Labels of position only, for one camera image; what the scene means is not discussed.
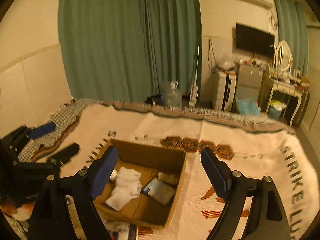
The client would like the clear water jug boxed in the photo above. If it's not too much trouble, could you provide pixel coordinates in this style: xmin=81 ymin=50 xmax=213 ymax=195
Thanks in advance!
xmin=162 ymin=81 xmax=182 ymax=108

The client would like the floral tissue pack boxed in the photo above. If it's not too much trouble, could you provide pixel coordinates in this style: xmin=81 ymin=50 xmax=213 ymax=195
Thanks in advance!
xmin=103 ymin=220 xmax=138 ymax=240

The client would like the green window curtain right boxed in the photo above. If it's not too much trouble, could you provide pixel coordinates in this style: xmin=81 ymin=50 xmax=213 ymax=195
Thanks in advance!
xmin=274 ymin=0 xmax=309 ymax=76

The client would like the grey mini fridge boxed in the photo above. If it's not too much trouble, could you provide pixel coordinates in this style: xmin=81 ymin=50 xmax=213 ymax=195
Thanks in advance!
xmin=235 ymin=64 xmax=264 ymax=100

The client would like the checked bed sheet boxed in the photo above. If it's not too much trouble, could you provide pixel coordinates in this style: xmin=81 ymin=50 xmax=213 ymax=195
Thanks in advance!
xmin=18 ymin=99 xmax=94 ymax=163

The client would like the white cloth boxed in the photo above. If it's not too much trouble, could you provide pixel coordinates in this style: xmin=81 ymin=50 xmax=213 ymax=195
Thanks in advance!
xmin=105 ymin=167 xmax=142 ymax=211

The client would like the brown cardboard box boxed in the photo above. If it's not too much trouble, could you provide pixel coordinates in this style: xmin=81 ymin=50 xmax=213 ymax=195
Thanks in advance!
xmin=94 ymin=139 xmax=187 ymax=229

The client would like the beige printed woven blanket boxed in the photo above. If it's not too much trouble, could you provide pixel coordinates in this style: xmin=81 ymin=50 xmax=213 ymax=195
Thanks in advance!
xmin=50 ymin=99 xmax=319 ymax=239

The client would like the white stick vacuum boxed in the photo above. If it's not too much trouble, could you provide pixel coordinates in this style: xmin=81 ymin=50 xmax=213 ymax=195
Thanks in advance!
xmin=189 ymin=40 xmax=200 ymax=107

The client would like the white louvred wardrobe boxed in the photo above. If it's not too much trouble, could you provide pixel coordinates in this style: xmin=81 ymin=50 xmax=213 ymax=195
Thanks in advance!
xmin=303 ymin=27 xmax=319 ymax=134

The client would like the blue cloud tissue pack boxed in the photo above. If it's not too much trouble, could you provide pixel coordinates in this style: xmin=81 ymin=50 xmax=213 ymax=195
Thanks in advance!
xmin=143 ymin=172 xmax=179 ymax=205

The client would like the white dressing table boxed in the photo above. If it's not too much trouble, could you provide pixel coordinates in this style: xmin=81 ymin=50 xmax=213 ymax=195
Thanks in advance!
xmin=264 ymin=76 xmax=303 ymax=127

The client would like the white suitcase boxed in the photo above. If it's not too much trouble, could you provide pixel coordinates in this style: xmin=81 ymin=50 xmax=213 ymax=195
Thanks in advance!
xmin=212 ymin=71 xmax=236 ymax=111

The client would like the blue plastic bag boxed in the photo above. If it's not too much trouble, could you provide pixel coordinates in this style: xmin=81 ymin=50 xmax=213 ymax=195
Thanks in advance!
xmin=235 ymin=98 xmax=261 ymax=116

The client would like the white oval vanity mirror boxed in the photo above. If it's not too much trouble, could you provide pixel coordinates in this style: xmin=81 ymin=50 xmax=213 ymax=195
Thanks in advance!
xmin=274 ymin=40 xmax=293 ymax=73

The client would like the black wall television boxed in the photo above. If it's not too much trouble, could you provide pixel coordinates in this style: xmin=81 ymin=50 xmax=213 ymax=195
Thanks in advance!
xmin=236 ymin=23 xmax=274 ymax=57

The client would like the person left hand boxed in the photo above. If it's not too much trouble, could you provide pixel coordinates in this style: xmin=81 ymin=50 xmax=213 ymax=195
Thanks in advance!
xmin=1 ymin=200 xmax=35 ymax=221

